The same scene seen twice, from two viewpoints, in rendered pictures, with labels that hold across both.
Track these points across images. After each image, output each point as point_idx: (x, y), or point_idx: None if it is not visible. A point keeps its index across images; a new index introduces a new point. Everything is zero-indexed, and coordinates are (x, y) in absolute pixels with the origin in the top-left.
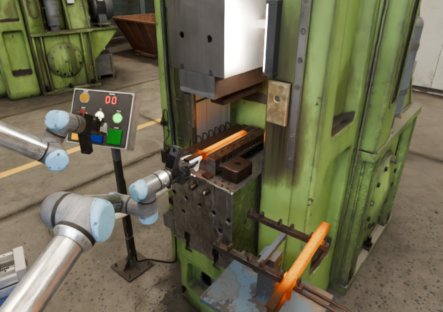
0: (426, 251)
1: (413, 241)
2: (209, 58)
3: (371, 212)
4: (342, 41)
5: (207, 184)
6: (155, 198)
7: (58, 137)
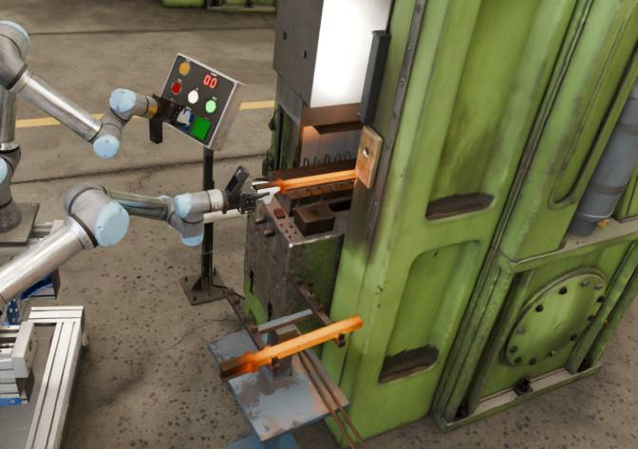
0: (615, 436)
1: (605, 414)
2: (301, 77)
3: (521, 343)
4: (449, 108)
5: (273, 224)
6: (199, 220)
7: (120, 120)
